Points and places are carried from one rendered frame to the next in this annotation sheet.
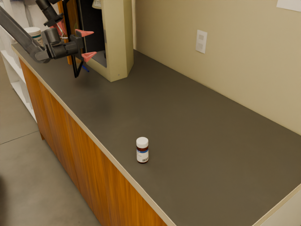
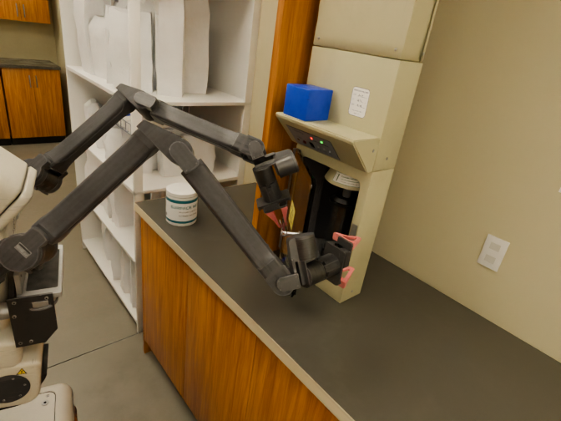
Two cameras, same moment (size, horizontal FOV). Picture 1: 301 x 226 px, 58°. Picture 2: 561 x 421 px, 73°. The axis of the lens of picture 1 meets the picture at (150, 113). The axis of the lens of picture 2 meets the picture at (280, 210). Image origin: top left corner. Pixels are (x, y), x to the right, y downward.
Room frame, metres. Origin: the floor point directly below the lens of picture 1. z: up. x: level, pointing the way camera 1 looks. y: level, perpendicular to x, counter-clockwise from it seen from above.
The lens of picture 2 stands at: (0.37, 0.60, 1.73)
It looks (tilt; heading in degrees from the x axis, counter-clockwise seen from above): 25 degrees down; 353
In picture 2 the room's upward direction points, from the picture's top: 9 degrees clockwise
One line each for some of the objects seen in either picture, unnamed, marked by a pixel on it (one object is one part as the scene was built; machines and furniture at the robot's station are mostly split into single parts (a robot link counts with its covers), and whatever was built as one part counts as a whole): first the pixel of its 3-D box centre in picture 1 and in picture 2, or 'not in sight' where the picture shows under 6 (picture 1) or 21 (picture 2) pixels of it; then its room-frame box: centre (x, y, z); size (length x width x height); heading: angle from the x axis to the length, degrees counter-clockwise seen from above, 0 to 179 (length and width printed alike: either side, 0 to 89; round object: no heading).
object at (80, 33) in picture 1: (84, 37); (347, 246); (1.22, 0.30, 1.25); 0.09 x 0.07 x 0.07; 127
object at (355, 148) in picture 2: not in sight; (321, 140); (1.48, 0.37, 1.46); 0.32 x 0.11 x 0.10; 37
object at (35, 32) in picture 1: (32, 40); (181, 204); (1.88, 0.83, 1.02); 0.13 x 0.13 x 0.15
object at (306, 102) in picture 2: not in sight; (307, 102); (1.54, 0.42, 1.56); 0.10 x 0.10 x 0.09; 37
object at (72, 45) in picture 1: (71, 48); (326, 266); (1.18, 0.36, 1.21); 0.07 x 0.07 x 0.10; 37
